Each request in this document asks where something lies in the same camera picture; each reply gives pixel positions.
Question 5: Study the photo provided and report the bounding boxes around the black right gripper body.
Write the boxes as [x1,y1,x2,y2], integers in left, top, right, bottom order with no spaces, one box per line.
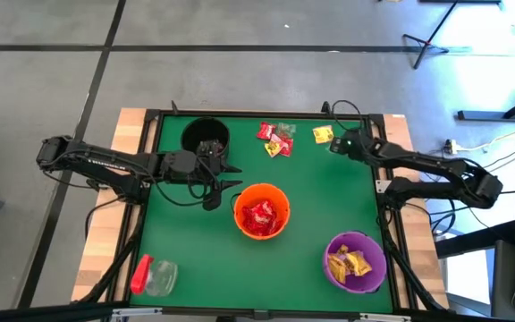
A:
[346,129,386,163]

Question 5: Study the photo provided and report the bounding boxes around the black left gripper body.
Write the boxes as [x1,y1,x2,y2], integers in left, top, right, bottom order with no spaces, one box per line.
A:
[157,148,212,184]

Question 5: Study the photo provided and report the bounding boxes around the orange pumpkin bucket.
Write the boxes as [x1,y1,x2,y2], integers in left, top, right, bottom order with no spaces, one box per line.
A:
[230,182,291,242]

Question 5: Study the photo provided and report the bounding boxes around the purple pumpkin bucket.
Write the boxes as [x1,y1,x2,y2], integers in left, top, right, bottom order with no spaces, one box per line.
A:
[322,231,388,295]

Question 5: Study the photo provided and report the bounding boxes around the black pumpkin bucket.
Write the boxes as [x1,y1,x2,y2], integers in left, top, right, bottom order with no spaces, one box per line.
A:
[180,115,232,169]

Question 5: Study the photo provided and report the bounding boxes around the green table mat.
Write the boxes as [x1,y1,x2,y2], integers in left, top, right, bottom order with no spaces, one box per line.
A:
[130,114,395,313]

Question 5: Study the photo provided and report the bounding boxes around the clear jar with red lid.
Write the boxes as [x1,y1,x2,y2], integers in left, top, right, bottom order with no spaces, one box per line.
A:
[130,253,180,298]

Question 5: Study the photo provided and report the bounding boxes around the black tripod stand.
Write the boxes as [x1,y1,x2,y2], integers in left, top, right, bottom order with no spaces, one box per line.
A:
[402,0,460,71]

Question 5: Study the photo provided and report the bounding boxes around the black desk foot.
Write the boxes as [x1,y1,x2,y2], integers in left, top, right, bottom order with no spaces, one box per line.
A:
[457,87,515,123]

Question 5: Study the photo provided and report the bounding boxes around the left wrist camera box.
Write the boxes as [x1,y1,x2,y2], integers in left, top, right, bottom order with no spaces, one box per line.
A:
[201,191,224,212]

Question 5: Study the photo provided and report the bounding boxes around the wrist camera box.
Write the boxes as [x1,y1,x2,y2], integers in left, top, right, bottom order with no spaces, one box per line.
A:
[201,191,224,212]
[328,136,352,157]

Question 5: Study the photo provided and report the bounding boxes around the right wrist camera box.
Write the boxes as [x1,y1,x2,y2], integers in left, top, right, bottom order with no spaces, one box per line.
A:
[328,136,352,157]

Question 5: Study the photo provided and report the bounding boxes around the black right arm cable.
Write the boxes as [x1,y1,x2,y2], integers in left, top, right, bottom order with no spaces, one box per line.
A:
[331,99,367,135]

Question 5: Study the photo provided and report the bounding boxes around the black table frame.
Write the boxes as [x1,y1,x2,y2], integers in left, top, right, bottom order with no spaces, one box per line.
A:
[105,101,419,321]

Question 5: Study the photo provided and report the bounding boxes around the silver metal bracket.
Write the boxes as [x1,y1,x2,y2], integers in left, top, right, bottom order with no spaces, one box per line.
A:
[359,312,411,322]
[111,307,164,319]

